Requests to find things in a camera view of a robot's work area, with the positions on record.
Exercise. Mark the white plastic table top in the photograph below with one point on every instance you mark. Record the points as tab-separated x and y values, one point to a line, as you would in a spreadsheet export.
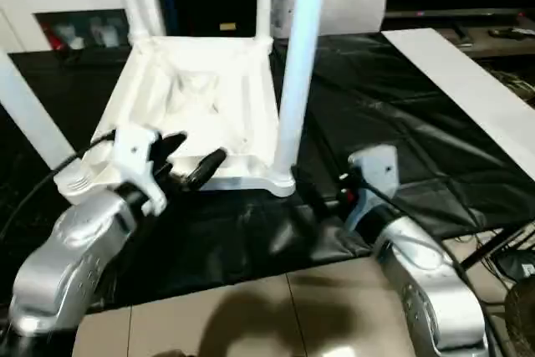
200	98

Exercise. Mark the brown rounded robot part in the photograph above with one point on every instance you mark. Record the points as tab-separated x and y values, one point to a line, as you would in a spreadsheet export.
175	353

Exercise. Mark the black equipment box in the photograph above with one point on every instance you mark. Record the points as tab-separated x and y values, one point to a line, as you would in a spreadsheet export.
514	265

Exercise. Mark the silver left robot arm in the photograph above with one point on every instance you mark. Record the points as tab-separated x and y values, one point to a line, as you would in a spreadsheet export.
62	256

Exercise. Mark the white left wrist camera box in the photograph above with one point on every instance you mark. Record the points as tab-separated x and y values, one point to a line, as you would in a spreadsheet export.
134	152

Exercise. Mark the black metal rod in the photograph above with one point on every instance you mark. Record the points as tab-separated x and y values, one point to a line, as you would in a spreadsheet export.
493	248

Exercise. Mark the white flat board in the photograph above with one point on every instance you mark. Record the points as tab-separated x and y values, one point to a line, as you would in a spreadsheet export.
460	72

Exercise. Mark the brown round floor object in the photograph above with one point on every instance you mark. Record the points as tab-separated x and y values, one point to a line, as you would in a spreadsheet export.
522	311

